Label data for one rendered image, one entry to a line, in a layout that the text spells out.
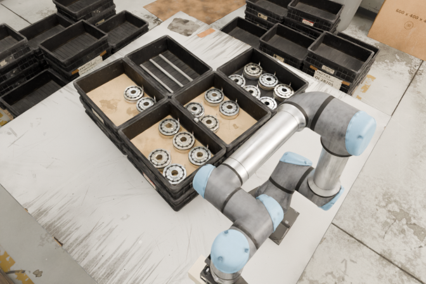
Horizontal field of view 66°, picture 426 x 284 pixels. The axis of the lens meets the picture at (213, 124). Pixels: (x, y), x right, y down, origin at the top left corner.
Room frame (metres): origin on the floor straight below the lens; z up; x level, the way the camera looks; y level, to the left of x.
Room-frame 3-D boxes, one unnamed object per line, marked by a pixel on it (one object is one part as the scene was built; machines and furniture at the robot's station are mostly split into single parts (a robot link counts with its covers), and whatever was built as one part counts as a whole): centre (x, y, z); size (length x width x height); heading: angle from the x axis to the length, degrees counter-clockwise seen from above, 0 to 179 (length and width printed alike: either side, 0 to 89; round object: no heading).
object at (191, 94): (1.04, -0.03, 0.87); 0.40 x 0.30 x 0.11; 46
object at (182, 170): (0.69, 0.15, 0.86); 0.10 x 0.10 x 0.01
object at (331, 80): (1.79, -0.82, 0.41); 0.31 x 0.02 x 0.16; 54
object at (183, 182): (0.82, 0.18, 0.92); 0.40 x 0.30 x 0.02; 46
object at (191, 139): (0.87, 0.13, 0.86); 0.10 x 0.10 x 0.01
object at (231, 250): (0.21, -0.05, 1.39); 0.09 x 0.08 x 0.11; 139
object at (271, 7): (2.71, -0.48, 0.31); 0.40 x 0.30 x 0.34; 55
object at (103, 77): (1.10, 0.46, 0.87); 0.40 x 0.30 x 0.11; 46
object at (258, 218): (0.30, -0.10, 1.39); 0.11 x 0.11 x 0.08; 49
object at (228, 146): (1.04, -0.03, 0.92); 0.40 x 0.30 x 0.02; 46
